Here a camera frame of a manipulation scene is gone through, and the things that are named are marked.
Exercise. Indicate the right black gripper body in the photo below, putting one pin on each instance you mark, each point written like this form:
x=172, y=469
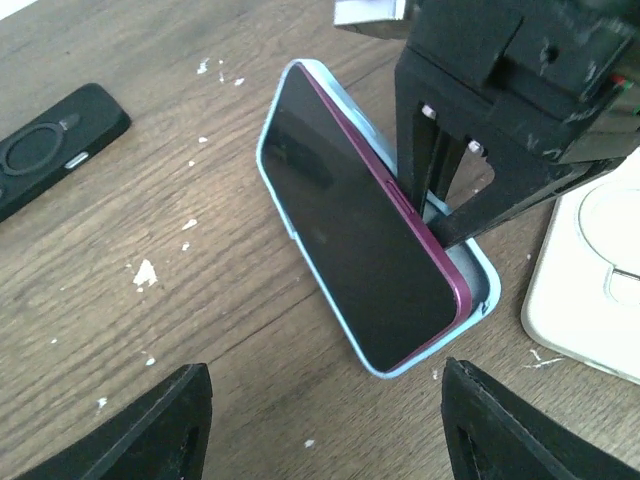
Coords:
x=505, y=70

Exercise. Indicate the beige phone case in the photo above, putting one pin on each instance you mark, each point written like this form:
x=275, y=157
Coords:
x=583, y=297

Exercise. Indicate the black phone case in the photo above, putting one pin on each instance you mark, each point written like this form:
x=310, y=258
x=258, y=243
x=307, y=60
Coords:
x=52, y=145

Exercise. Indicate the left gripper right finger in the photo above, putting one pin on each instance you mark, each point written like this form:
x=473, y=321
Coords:
x=492, y=433

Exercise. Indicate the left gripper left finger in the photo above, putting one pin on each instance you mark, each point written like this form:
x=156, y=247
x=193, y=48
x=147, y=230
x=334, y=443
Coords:
x=163, y=434

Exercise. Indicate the magenta phone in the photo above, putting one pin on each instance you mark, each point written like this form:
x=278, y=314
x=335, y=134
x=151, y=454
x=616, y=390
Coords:
x=350, y=230

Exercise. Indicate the light blue phone case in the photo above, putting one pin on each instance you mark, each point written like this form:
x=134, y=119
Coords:
x=480, y=280

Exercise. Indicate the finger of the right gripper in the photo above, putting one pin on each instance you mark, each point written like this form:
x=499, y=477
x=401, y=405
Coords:
x=525, y=177
x=427, y=156

